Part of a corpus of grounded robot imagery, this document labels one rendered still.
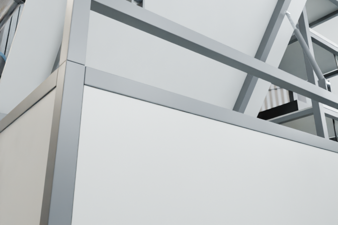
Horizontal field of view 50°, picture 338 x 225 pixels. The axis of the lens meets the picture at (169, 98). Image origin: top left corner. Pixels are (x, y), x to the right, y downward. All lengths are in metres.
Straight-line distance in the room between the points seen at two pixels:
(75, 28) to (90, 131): 0.21
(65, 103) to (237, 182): 0.47
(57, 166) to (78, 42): 0.25
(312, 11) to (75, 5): 1.93
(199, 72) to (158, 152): 0.82
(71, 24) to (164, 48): 0.72
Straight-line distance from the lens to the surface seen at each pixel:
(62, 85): 0.69
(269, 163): 1.04
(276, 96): 3.46
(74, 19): 0.76
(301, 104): 1.89
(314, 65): 1.53
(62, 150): 0.66
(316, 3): 2.44
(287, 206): 1.07
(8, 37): 2.37
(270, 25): 1.72
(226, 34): 1.58
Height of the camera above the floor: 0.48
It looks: 22 degrees up
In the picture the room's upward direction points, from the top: straight up
